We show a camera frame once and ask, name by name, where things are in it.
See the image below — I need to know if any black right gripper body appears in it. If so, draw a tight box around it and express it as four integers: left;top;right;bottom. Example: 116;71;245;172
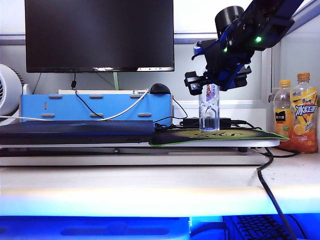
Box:
193;39;256;76

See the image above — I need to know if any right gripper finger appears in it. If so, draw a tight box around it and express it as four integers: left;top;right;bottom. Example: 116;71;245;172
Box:
219;73;249;91
184;71;205;96

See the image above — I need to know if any clear mineral water bottle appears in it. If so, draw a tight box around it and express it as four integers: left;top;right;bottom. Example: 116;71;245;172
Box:
198;83;221;133

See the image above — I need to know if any small orange juice bottle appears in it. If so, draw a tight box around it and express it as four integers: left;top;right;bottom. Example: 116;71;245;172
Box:
272;79;293;143

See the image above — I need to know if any large iced tea bottle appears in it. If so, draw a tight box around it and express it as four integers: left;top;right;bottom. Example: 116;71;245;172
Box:
289;72;320;154

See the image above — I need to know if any black closed laptop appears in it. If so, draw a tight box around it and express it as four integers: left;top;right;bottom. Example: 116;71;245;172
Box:
0;120;156;146

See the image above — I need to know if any black computer mouse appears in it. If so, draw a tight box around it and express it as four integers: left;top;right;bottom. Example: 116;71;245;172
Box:
149;83;172;95

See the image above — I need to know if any black power adapter brick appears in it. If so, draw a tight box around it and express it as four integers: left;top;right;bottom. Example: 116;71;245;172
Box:
182;117;232;130

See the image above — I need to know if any black green-edged mouse pad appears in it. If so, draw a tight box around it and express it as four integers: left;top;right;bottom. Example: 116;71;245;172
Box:
148;127;291;147

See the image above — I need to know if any white flat box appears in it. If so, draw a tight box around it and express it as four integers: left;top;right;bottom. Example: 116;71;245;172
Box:
58;89;151;96

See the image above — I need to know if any white desk riser stand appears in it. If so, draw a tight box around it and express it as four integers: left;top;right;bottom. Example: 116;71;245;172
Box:
0;138;281;167

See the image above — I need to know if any black computer monitor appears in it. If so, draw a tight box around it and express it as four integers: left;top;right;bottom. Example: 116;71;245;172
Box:
24;0;175;74

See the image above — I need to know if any blue wooden organizer box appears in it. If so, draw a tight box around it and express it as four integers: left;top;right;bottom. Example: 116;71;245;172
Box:
19;93;175;127

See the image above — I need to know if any black keyboard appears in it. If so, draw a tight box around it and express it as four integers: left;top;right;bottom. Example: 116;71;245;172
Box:
229;214;308;240

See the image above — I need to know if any blue panel with slot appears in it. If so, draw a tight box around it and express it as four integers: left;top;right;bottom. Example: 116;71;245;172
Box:
0;216;191;240

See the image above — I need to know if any white desk fan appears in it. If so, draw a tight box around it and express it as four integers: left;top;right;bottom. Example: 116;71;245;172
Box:
0;63;31;126

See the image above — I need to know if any black mouse cable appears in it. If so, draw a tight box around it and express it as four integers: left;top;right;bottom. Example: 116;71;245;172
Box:
153;98;189;131

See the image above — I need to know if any black cylindrical wrist camera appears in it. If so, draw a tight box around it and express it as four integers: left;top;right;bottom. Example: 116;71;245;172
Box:
214;6;245;38

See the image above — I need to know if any black adapter cable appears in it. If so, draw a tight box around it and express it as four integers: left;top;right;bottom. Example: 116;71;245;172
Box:
229;119;263;131

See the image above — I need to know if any thin black power cord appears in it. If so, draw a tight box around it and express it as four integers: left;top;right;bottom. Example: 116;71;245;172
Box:
271;146;301;159

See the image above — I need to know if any thick black cable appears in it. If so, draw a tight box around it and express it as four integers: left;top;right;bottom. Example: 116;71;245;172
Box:
256;146;298;240

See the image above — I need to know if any thin black monitor cable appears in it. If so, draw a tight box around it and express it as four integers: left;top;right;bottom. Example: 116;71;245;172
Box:
71;72;105;119

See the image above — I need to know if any white braided cable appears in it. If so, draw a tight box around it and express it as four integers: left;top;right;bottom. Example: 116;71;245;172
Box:
0;89;150;122

